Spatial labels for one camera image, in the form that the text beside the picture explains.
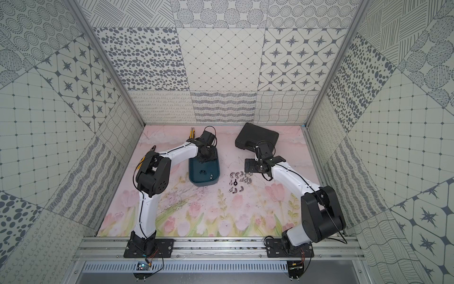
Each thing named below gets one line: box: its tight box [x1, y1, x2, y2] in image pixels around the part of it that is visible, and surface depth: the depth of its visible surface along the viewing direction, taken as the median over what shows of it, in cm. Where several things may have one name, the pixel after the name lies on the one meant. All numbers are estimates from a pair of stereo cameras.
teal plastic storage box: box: [188, 147, 220, 187], surface depth 97 cm
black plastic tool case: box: [235, 122, 280, 152], surface depth 111 cm
